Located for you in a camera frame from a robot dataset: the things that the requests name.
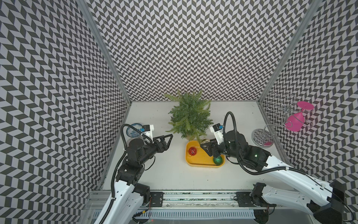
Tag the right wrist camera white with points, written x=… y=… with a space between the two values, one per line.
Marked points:
x=217 y=130

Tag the green glitter ball ornament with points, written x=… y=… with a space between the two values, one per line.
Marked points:
x=218 y=161

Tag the small green christmas tree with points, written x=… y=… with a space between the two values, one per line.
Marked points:
x=191 y=117

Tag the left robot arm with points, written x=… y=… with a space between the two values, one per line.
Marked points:
x=129 y=199

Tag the pink plastic wine glass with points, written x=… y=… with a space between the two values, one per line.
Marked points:
x=297 y=121

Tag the wire glass holder stand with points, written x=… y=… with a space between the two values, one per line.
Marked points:
x=282 y=107

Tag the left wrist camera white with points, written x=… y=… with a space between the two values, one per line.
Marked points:
x=147 y=131

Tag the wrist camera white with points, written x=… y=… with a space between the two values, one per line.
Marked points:
x=147 y=131
x=217 y=130

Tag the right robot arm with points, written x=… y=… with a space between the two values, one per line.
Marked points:
x=323 y=200

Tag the white slotted cable duct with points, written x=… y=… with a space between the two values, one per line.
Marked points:
x=170 y=214

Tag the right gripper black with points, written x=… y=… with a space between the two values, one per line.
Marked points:
x=212 y=148

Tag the red glitter ball ornament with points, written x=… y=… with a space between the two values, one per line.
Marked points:
x=192 y=151

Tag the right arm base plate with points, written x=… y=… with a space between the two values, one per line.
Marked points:
x=245 y=199

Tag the pink patterned small dish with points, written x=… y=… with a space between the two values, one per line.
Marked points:
x=128 y=141

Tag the yellow plastic tray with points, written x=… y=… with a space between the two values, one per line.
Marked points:
x=201 y=159

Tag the blue patterned small dish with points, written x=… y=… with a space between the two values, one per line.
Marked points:
x=130 y=132

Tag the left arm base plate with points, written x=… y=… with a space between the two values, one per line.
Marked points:
x=153 y=199

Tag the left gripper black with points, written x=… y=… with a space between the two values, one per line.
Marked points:
x=164 y=146

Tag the aluminium front rail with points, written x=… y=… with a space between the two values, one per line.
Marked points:
x=183 y=199

